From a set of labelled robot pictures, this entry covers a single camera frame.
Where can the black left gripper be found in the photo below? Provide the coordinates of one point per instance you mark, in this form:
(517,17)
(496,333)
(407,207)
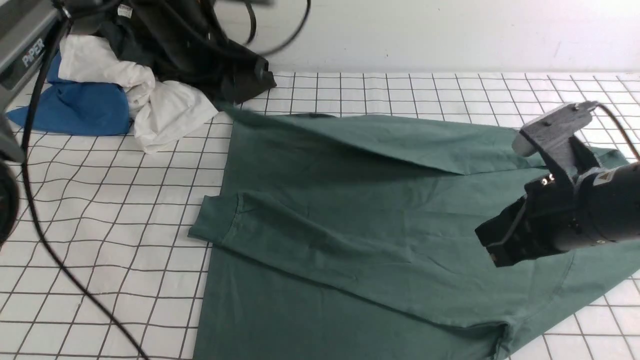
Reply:
(551,218)

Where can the green long-sleeved shirt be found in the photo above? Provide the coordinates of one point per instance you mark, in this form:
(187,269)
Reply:
(353,239)

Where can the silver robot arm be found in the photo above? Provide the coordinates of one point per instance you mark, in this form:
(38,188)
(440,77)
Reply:
(24,25)

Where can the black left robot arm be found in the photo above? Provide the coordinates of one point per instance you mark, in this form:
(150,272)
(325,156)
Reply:
(599,207)

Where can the dark olive shirt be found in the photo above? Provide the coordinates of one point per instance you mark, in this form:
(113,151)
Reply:
(182,41)

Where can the white shirt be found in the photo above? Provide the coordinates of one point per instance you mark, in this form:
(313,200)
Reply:
(163,111)

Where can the dark navy shirt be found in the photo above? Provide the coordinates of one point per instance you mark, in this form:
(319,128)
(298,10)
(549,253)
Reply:
(125,32)

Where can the blue shirt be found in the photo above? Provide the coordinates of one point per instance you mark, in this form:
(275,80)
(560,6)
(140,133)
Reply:
(81,108)

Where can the white grid-pattern tablecloth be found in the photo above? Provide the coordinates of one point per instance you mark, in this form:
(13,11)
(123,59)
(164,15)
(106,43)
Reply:
(119,217)

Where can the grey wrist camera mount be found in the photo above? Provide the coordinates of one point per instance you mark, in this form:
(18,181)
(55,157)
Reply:
(552,135)

